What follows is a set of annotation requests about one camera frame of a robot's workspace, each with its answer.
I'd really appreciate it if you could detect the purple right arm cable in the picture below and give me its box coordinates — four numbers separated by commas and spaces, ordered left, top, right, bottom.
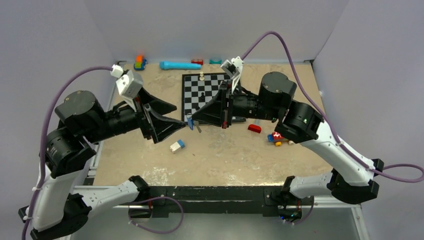
241, 31, 424, 184

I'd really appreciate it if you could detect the white chess piece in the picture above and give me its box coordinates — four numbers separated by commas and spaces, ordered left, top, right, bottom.
199, 71, 205, 81

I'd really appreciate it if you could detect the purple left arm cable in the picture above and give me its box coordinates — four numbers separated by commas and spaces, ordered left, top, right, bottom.
21, 65, 115, 240

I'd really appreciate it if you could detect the black white chessboard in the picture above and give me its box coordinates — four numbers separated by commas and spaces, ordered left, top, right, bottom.
181, 72, 230, 122

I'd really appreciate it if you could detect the light blue flashlight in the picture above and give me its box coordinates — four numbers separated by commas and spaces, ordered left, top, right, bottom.
159, 61, 202, 70

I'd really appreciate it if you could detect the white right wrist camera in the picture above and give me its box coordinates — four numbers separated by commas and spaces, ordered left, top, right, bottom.
220, 56, 244, 93

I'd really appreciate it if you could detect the teal round tape roll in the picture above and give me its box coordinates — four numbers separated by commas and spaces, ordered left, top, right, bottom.
209, 58, 223, 65

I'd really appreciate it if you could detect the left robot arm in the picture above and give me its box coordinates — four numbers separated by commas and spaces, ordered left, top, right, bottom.
18, 65, 185, 240

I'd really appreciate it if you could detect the red toy block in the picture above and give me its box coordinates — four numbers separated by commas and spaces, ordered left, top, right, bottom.
191, 58, 204, 65

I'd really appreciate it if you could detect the white blue toy block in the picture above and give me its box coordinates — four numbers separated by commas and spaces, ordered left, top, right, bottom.
169, 139, 185, 154

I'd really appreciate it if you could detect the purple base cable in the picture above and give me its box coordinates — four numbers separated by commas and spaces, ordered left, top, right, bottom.
128, 195, 185, 235

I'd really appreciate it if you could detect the colourful toy block car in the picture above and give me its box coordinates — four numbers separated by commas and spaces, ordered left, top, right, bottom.
267, 131, 295, 147

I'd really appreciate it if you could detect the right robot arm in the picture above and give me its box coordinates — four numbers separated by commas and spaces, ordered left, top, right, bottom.
191, 58, 384, 205

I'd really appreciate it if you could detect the grey red toy hammer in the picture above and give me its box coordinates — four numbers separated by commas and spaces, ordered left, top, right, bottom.
247, 124, 262, 134

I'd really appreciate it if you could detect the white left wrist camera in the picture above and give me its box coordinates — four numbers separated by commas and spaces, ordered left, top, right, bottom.
110, 64, 144, 111

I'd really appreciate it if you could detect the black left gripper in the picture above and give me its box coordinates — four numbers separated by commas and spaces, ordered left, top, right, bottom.
85, 85, 186, 143

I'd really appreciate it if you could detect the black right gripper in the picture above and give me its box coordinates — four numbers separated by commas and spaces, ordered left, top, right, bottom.
191, 80, 280, 129

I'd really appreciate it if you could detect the orange green blue toy stack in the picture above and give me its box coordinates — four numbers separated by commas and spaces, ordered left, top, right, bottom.
133, 55, 147, 71

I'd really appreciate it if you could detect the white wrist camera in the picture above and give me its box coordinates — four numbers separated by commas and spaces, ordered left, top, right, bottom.
220, 56, 244, 93
110, 64, 144, 111

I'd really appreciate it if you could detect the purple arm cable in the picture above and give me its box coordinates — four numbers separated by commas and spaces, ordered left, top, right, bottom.
241, 31, 424, 184
21, 65, 115, 240

